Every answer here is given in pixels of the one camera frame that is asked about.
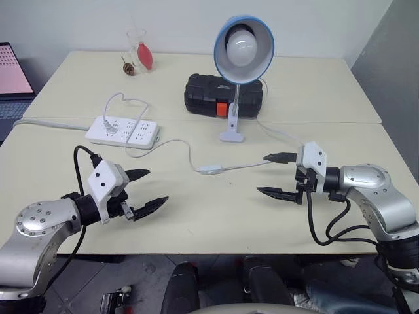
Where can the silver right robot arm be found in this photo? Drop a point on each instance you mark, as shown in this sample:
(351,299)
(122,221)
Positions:
(383,196)

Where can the blue desk lamp white clip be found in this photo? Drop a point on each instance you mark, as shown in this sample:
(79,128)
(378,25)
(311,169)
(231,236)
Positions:
(258,52)

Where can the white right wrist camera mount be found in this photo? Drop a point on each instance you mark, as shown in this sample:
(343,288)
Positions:
(312,157)

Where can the white round light bulb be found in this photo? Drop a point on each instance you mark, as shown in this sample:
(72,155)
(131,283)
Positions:
(241,47)

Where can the red rubber air blower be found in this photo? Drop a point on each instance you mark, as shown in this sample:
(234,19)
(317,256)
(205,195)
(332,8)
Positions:
(145,57)

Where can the blue jeans leg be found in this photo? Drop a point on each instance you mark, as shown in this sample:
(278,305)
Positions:
(343,294)

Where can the white power strip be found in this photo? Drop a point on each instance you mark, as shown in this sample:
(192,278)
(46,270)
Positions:
(131,134)

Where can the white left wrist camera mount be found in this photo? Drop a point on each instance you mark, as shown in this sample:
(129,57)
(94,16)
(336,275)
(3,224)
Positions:
(103,178)

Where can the clear glass cup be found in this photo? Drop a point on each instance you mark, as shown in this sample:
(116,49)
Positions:
(132,42)

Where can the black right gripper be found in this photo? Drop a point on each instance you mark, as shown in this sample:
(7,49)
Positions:
(306,181)

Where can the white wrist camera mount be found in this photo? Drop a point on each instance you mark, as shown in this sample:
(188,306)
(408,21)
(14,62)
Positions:
(312,157)
(103,178)

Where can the black tool case orange latch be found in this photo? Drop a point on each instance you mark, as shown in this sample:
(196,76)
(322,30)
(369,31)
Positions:
(203,95)

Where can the dark rounded shape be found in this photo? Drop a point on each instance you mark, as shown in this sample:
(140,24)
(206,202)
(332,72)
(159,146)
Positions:
(181,288)
(265,281)

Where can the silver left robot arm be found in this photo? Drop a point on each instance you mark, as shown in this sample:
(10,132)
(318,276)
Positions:
(36,222)

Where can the brown pine cone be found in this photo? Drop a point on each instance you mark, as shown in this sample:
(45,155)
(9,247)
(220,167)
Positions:
(128,68)

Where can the grey laptop pink screen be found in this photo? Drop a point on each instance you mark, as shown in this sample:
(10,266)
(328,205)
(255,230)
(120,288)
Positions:
(13,72)

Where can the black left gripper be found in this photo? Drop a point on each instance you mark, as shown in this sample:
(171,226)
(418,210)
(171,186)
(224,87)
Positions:
(116,205)

